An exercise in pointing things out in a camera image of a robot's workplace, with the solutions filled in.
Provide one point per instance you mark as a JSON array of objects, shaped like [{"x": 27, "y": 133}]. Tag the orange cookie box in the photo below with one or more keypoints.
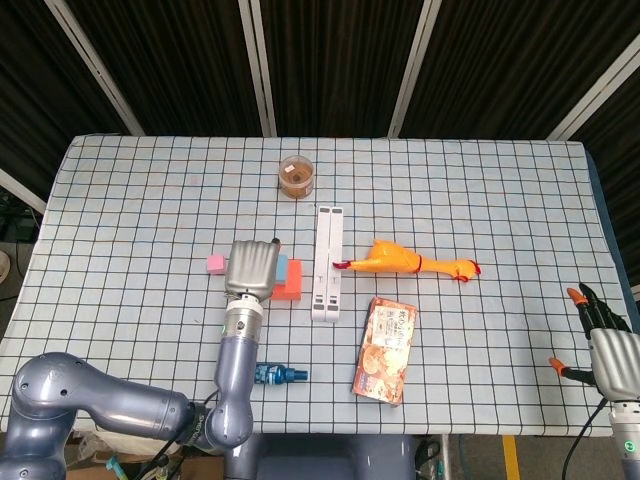
[{"x": 385, "y": 350}]

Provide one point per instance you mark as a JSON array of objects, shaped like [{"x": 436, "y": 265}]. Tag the yellow rubber chicken toy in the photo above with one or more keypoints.
[{"x": 390, "y": 260}]

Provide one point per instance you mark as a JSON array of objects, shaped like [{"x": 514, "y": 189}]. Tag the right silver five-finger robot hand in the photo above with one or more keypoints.
[{"x": 617, "y": 360}]

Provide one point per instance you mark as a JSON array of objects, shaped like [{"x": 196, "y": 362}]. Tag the white folding stand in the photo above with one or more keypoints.
[{"x": 320, "y": 260}]

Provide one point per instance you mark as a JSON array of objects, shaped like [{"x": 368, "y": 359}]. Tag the clear jar of rubber bands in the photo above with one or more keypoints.
[{"x": 296, "y": 177}]

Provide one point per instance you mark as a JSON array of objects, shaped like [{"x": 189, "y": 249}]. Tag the checkered light blue tablecloth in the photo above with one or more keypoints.
[{"x": 150, "y": 200}]

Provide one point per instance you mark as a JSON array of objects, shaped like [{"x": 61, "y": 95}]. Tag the blue spray bottle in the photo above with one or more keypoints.
[{"x": 280, "y": 374}]

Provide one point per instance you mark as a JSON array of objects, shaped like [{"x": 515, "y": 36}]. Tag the light blue block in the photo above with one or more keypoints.
[{"x": 281, "y": 270}]

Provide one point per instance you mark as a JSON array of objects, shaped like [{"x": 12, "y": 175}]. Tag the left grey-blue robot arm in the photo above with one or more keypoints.
[{"x": 235, "y": 360}]

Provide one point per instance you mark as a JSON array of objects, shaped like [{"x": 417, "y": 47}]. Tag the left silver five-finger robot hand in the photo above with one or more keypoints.
[{"x": 250, "y": 270}]

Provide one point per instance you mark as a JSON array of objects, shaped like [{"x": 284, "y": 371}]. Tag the grey-blue robot torso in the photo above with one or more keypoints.
[{"x": 310, "y": 457}]

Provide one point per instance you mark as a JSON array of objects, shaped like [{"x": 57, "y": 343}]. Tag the brown cardboard box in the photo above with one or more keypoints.
[{"x": 205, "y": 470}]

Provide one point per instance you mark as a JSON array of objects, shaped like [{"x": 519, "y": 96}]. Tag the small pink foam block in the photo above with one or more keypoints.
[{"x": 216, "y": 264}]

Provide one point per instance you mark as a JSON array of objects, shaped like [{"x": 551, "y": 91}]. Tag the metal table leg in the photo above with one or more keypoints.
[{"x": 446, "y": 457}]

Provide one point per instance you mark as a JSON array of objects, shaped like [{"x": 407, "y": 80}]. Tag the dark brown curtain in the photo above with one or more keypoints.
[{"x": 340, "y": 60}]

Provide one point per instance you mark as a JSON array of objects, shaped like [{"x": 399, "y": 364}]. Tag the large orange foam block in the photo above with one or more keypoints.
[{"x": 292, "y": 285}]

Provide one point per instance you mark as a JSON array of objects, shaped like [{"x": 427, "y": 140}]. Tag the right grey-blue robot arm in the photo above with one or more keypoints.
[{"x": 627, "y": 445}]

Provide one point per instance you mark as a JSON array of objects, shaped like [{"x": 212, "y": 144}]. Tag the white frame post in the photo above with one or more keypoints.
[
  {"x": 97, "y": 70},
  {"x": 597, "y": 92},
  {"x": 20, "y": 192},
  {"x": 257, "y": 65},
  {"x": 414, "y": 65}
]

